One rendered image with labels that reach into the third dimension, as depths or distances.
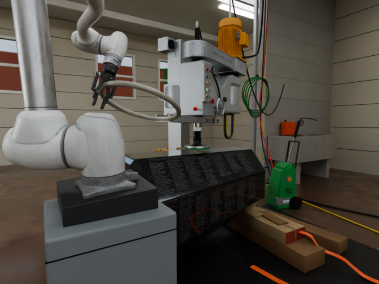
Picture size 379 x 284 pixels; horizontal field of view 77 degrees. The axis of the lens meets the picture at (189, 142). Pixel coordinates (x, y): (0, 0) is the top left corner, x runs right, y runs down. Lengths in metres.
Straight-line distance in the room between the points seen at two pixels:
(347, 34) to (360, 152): 2.67
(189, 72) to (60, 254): 1.53
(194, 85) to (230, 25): 0.94
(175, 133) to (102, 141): 2.03
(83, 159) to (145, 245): 0.35
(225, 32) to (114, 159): 2.02
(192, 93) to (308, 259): 1.50
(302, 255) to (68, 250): 1.68
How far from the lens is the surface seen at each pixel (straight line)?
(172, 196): 1.59
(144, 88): 1.24
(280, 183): 3.30
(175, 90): 2.77
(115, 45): 1.43
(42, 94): 0.95
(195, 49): 1.95
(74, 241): 0.80
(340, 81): 6.72
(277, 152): 4.75
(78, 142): 0.87
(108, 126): 0.86
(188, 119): 1.76
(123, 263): 0.87
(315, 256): 2.20
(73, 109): 7.92
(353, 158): 6.55
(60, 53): 8.08
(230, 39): 2.61
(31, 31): 0.98
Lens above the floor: 1.11
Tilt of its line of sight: 5 degrees down
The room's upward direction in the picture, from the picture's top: straight up
